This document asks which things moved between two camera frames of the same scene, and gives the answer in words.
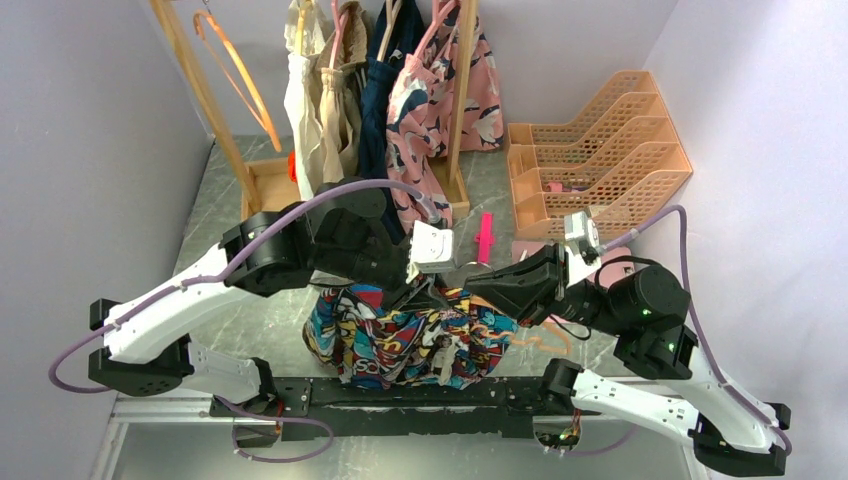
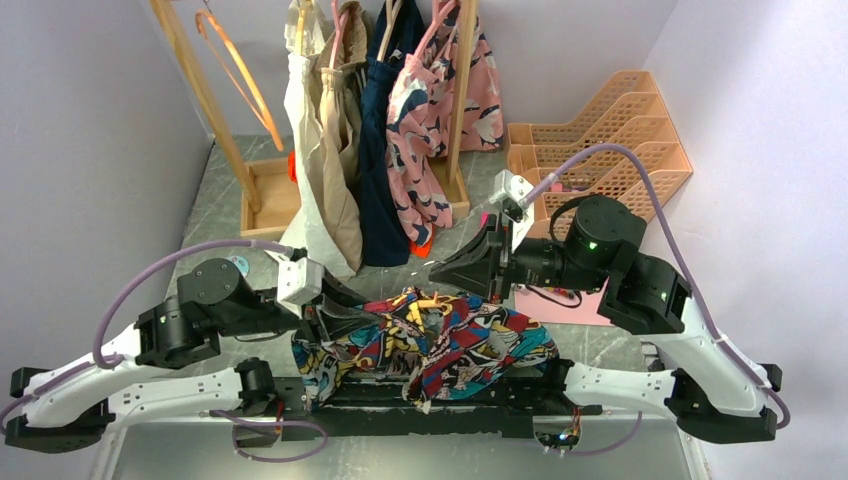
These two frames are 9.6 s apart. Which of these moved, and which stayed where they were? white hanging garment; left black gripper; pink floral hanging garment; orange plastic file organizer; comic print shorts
Moved: comic print shorts; left black gripper
Stayed: pink floral hanging garment; orange plastic file organizer; white hanging garment
